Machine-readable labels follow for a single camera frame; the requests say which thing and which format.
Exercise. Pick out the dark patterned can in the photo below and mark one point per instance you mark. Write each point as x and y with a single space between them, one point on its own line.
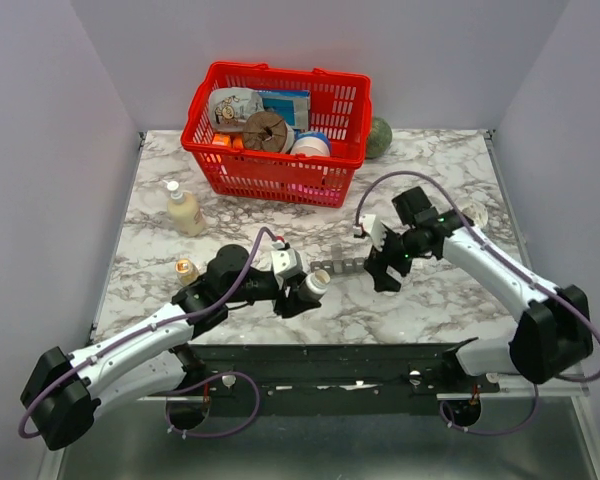
474 210

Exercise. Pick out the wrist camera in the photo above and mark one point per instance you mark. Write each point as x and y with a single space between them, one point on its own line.
371 227
287 266

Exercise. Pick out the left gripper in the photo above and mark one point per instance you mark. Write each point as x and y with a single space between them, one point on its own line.
288 308

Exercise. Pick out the red plastic shopping basket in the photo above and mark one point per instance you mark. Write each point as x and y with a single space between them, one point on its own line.
340 109

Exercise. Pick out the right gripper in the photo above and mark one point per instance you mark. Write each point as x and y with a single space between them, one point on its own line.
378 260

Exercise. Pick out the amber capsule bottle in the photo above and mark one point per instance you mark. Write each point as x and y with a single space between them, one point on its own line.
186 271

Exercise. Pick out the green round melon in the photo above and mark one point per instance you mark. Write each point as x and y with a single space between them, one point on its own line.
379 139

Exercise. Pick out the white blue tub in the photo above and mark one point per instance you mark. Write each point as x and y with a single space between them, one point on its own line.
312 143

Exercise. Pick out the black front rail frame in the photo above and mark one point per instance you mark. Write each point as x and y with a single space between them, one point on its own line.
325 380

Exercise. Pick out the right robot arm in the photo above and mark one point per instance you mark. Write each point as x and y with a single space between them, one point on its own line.
552 323

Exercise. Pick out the brown round lid container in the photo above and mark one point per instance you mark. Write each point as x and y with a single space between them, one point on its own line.
267 132

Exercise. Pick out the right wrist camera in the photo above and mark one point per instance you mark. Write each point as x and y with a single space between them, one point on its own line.
371 227

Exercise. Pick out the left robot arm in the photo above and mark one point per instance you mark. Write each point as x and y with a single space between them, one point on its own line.
66 392

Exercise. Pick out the white pill bottle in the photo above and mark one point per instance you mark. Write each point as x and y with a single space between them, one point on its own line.
314 286

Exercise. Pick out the white snack pouch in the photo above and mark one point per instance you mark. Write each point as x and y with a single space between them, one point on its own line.
230 108

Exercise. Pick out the cream pump lotion bottle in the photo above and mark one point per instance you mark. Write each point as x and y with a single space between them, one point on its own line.
184 210

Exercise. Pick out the grey weekly pill organizer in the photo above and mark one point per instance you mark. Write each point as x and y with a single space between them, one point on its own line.
338 264

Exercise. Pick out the orange packet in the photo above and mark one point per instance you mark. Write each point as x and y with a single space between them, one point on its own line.
232 140

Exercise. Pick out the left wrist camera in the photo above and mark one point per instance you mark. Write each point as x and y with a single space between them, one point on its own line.
287 266

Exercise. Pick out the blue carton box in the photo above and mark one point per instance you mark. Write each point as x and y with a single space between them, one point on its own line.
292 105

